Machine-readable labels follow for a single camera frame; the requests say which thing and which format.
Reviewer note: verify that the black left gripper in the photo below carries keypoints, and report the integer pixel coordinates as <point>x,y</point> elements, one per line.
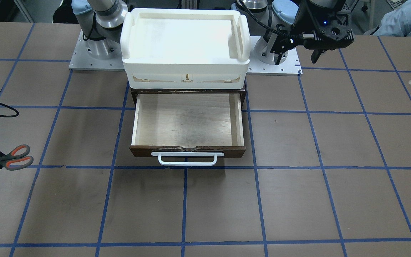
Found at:
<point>306,16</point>

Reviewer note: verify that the orange grey scissors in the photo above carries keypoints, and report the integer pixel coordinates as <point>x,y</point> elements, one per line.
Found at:
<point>18,154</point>

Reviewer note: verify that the wooden drawer with white handle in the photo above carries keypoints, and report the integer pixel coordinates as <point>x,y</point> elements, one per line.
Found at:
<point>188,125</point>

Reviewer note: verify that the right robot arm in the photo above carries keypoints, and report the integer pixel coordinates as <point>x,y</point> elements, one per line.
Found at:
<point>101,20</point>

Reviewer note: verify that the dark brown drawer cabinet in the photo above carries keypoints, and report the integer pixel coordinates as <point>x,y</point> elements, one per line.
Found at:
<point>242,92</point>

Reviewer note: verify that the person in light blue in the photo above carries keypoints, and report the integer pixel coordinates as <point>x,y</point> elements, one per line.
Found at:
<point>394,23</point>

